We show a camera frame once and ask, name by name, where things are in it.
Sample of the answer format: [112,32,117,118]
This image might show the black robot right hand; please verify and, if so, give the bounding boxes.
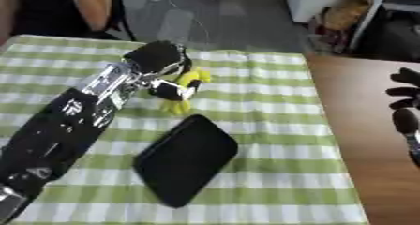
[383,67,420,135]

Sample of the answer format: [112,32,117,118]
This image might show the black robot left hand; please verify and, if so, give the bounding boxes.
[121,40,203,102]

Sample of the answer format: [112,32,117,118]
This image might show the yellow toy banana bunch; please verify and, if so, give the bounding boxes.
[158,67,214,116]

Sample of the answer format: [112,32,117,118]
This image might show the black rectangular tray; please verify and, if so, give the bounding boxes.
[132,113,240,209]

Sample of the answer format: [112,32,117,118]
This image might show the person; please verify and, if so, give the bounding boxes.
[0,0,128,41]

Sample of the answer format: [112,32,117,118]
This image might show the white shelf unit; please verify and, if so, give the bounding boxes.
[285,0,398,53]

